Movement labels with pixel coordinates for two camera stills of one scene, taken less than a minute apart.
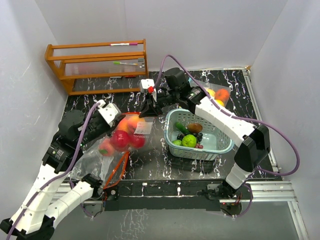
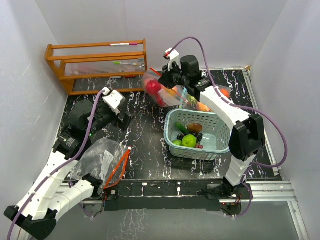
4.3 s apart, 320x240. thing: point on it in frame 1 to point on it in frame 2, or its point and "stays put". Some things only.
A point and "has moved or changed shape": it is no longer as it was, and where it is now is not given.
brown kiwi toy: [195, 128] stays put
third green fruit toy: [177, 142] stays put
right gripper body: [165, 99] to [174, 77]
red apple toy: [137, 141] has moved or changed shape
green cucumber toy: [183, 128] stays put
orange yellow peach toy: [128, 122] has moved or changed shape
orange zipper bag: [131, 134] has moved or changed shape
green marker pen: [121, 63] stays put
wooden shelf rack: [98, 60] stays put
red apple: [120, 138] has moved or changed shape
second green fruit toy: [189, 140] stays put
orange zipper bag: [107, 169] stays put
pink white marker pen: [124, 44] stays put
